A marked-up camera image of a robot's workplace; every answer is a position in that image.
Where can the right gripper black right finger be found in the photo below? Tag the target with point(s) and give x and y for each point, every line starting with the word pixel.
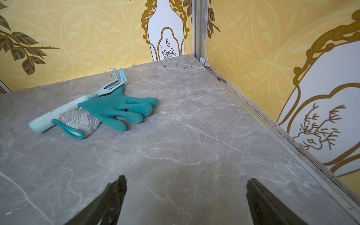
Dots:
pixel 266 208

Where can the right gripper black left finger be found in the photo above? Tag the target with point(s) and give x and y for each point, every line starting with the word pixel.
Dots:
pixel 106 208

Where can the aluminium frame corner post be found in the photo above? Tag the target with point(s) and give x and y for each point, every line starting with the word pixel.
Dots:
pixel 200 26

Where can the light blue hand rake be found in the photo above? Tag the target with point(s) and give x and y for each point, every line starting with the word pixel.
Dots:
pixel 43 123

